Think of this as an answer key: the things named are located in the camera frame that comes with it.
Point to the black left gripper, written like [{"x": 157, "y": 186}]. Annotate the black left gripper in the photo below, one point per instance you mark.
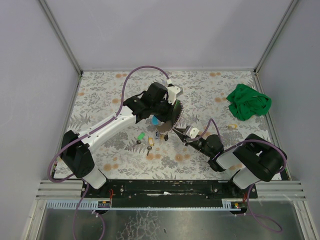
[{"x": 167, "y": 113}]

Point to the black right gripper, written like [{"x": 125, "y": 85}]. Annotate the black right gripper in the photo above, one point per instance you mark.
[{"x": 188, "y": 140}]

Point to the blue key tag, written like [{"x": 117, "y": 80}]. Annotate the blue key tag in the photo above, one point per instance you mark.
[{"x": 155, "y": 121}]

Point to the grey crescent keyring holder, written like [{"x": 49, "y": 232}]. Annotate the grey crescent keyring holder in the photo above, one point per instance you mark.
[{"x": 173, "y": 119}]

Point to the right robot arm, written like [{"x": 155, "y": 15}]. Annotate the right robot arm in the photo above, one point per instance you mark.
[{"x": 261, "y": 159}]

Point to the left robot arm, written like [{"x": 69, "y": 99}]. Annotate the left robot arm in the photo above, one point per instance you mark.
[{"x": 77, "y": 148}]

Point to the yellow tagged key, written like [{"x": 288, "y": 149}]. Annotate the yellow tagged key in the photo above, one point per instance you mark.
[{"x": 150, "y": 145}]

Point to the green tagged key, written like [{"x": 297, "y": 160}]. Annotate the green tagged key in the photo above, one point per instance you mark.
[{"x": 139, "y": 139}]

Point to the floral table mat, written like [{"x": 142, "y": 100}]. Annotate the floral table mat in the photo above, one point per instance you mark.
[{"x": 204, "y": 106}]

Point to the green crumpled cloth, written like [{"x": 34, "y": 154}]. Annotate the green crumpled cloth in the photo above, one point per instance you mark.
[{"x": 246, "y": 102}]

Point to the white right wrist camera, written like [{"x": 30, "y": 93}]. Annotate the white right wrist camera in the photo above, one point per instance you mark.
[{"x": 191, "y": 132}]

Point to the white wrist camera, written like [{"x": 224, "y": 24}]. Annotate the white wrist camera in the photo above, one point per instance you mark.
[
  {"x": 173, "y": 91},
  {"x": 191, "y": 132}
]

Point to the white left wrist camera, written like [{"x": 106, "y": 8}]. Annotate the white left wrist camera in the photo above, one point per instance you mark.
[{"x": 173, "y": 91}]

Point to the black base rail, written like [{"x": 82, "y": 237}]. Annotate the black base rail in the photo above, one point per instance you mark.
[{"x": 166, "y": 194}]

